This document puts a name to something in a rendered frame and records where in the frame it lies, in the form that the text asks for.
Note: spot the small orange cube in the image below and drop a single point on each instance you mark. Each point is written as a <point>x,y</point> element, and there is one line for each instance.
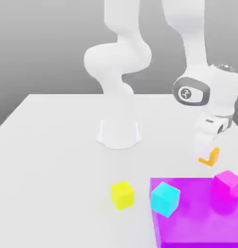
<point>214,155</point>

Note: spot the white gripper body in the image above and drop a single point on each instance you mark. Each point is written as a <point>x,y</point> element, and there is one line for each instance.
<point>205,127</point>

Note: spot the large purple box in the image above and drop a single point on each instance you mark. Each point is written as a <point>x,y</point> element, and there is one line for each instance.
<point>198,222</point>

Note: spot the small magenta cube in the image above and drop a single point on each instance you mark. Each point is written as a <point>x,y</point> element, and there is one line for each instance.
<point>226,184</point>

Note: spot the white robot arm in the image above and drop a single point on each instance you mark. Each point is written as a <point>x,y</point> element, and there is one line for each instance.
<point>119,58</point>

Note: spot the small cyan cube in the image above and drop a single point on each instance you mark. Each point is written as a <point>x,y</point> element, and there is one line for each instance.
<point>165,199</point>

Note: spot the small yellow cube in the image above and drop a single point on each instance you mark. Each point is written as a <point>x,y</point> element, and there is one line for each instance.
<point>122,195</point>

